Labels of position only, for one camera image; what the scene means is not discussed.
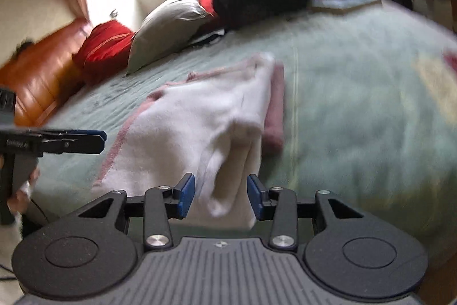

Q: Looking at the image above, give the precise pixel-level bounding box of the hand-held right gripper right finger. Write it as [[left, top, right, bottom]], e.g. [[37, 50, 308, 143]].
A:
[[247, 174, 365, 250]]

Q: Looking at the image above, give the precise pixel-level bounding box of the wooden headboard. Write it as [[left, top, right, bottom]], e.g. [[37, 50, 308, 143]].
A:
[[0, 18, 91, 129]]

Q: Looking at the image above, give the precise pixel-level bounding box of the small black object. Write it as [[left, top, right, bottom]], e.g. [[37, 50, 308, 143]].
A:
[[11, 41, 35, 60]]

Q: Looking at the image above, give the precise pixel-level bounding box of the person's left hand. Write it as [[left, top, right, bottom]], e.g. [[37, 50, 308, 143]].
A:
[[8, 165, 41, 213]]

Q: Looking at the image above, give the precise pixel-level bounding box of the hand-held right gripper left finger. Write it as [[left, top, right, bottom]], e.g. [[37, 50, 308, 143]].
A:
[[79, 174, 196, 251]]

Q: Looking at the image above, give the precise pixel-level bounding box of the thick paperback book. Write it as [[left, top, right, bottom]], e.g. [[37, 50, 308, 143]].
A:
[[309, 0, 383, 14]]

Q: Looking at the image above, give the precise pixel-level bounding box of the pink and white sweater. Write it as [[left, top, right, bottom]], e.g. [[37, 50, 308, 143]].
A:
[[92, 53, 286, 230]]

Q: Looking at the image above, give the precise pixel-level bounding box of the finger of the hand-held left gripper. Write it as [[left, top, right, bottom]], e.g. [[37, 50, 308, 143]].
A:
[[39, 129, 107, 156]]

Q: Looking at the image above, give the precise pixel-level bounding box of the grey pillow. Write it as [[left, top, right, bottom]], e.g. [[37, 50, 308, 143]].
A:
[[126, 0, 215, 75]]

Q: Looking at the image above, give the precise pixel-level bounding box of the black cable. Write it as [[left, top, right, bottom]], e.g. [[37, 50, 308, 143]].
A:
[[29, 198, 51, 225]]

